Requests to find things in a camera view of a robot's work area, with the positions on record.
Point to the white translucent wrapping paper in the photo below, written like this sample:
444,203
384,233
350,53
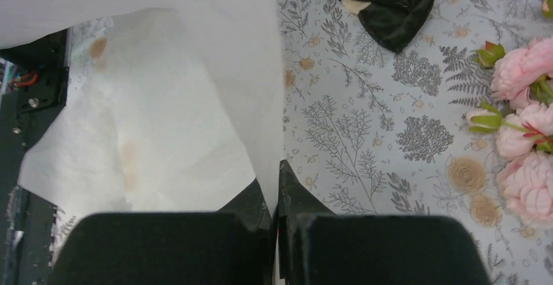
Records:
182,112

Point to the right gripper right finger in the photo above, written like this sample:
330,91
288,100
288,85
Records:
296,209

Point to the pink fake flower bouquet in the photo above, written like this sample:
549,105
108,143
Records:
522,78

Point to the floral patterned table mat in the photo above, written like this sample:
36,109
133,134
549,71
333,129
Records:
371,132

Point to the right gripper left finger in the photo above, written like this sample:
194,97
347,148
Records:
250,207

